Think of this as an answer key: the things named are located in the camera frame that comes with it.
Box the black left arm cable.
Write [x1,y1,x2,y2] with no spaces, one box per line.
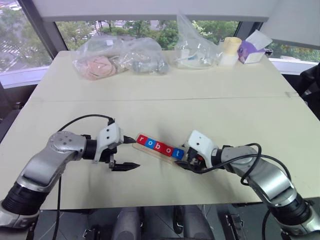
[53,114,116,240]

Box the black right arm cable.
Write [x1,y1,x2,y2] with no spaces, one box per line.
[194,142,292,187]

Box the cream paper cup stack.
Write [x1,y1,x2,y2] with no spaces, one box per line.
[218,36,243,67]

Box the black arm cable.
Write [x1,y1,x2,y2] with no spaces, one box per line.
[194,142,292,187]
[53,114,116,240]

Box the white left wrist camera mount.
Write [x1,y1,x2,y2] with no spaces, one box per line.
[92,122,125,165]

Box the dark window frame post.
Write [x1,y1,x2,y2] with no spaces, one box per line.
[17,0,69,61]

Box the black office chair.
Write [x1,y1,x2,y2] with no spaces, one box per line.
[298,65,320,112]

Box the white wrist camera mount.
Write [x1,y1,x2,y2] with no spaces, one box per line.
[92,122,125,165]
[186,129,219,169]

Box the clear bag with grey cylinders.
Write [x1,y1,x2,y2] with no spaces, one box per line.
[119,37,171,76]

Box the clear bag with pink items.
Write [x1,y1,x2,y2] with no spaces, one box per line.
[71,34,133,81]

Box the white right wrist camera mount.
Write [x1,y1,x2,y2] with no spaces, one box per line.
[186,129,219,169]

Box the red letter o block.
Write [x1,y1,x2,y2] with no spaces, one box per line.
[162,145,175,157]

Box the light wooden letter tray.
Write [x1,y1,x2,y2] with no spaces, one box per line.
[131,133,187,166]

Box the purple tissue box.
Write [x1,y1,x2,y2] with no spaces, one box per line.
[237,29,273,65]

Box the dark grey rounded shape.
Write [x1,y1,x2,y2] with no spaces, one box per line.
[111,206,145,240]

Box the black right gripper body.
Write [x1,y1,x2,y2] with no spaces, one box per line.
[183,146,209,172]

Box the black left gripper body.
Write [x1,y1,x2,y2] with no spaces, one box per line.
[98,135,126,171]

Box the tall clear plastic bag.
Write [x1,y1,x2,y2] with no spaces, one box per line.
[173,12,224,70]

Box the blue letter t block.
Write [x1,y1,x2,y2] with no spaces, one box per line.
[172,149,186,160]

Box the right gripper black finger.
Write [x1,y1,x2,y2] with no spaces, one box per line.
[174,161,202,174]

